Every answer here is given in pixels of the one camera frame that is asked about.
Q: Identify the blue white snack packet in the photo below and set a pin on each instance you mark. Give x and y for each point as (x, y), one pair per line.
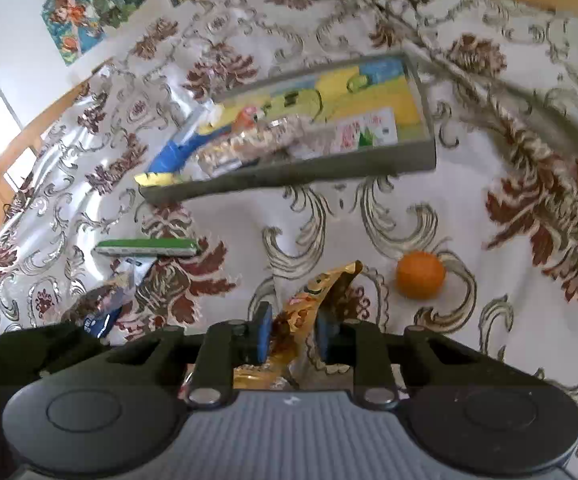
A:
(104, 300)

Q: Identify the wooden bed frame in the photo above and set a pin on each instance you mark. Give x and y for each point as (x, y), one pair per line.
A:
(29, 140)

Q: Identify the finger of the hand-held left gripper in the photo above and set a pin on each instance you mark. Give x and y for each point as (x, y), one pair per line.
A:
(69, 345)

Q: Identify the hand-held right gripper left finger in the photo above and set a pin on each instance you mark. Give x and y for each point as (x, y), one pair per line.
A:
(261, 332)

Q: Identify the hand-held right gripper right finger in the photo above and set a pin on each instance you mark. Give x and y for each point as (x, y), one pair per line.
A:
(326, 335)

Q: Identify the clear bag of orange snacks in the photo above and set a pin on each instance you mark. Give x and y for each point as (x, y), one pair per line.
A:
(364, 132)

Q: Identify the golden snack packet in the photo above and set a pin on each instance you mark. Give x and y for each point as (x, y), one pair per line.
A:
(299, 310)

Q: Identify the clear cracker packet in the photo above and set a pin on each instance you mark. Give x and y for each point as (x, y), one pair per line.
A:
(249, 147)

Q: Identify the small orange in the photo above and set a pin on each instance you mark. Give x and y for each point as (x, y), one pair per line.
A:
(420, 275)

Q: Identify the red-haired girl drawing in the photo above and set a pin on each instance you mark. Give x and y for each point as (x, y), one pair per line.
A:
(69, 25)

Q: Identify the floral printed blanket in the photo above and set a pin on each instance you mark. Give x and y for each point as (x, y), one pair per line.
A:
(319, 220)

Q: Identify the grey tray with painted bottom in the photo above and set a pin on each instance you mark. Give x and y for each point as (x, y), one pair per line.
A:
(319, 170)

